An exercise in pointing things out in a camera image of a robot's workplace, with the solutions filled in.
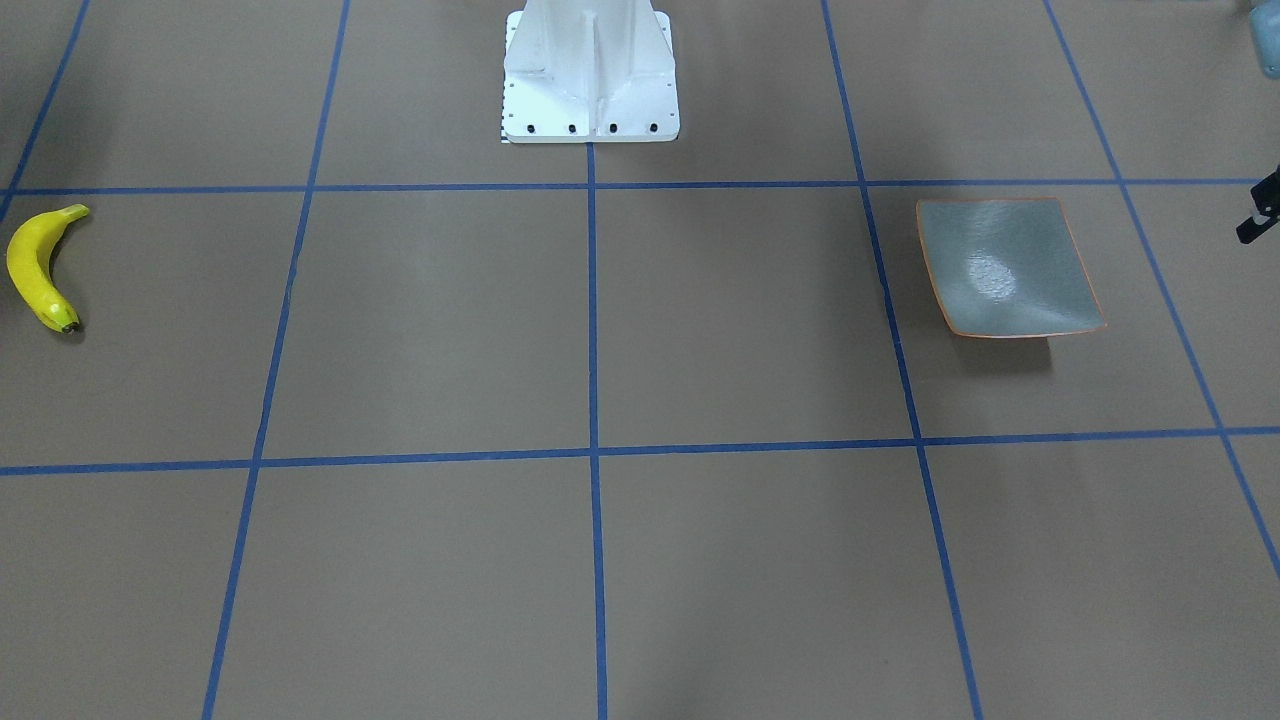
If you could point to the grey square plate orange rim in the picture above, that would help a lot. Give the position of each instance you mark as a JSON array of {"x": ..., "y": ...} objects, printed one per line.
[{"x": 1007, "y": 269}]

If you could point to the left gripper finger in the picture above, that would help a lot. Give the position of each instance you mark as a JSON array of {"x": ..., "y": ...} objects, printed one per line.
[{"x": 1264, "y": 209}]

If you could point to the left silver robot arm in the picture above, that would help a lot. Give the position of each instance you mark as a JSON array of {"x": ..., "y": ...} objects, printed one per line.
[{"x": 1264, "y": 20}]

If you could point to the white camera mast base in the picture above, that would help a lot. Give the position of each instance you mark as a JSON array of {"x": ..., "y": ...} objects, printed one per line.
[{"x": 589, "y": 72}]

